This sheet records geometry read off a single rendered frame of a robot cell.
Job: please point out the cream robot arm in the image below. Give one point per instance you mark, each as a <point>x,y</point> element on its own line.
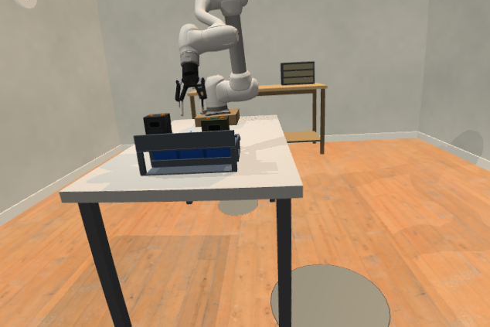
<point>218,37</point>

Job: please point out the grey metal shelf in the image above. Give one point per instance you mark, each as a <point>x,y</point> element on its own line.
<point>188,141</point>

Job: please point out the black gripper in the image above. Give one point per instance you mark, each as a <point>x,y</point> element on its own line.
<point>190,77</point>

